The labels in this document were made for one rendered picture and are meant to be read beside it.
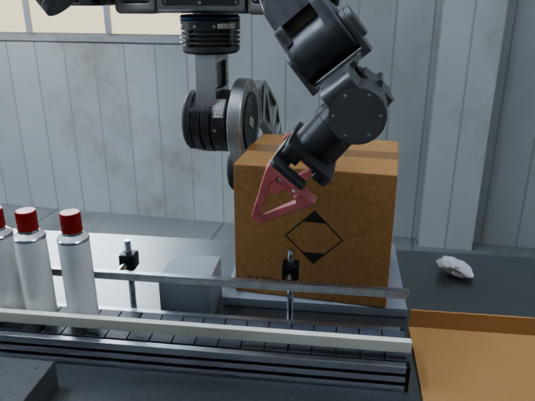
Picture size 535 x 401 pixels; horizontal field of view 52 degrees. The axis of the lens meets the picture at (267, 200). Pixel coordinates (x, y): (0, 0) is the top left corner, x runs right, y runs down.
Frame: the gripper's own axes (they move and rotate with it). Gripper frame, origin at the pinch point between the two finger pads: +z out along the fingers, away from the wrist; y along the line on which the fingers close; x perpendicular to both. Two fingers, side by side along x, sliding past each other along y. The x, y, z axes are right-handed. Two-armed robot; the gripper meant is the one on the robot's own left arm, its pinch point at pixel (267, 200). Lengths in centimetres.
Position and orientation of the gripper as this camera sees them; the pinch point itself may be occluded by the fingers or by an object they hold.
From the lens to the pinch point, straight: 68.9
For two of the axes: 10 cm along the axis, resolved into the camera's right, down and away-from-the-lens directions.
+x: 7.6, 6.4, 1.0
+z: -6.2, 6.8, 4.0
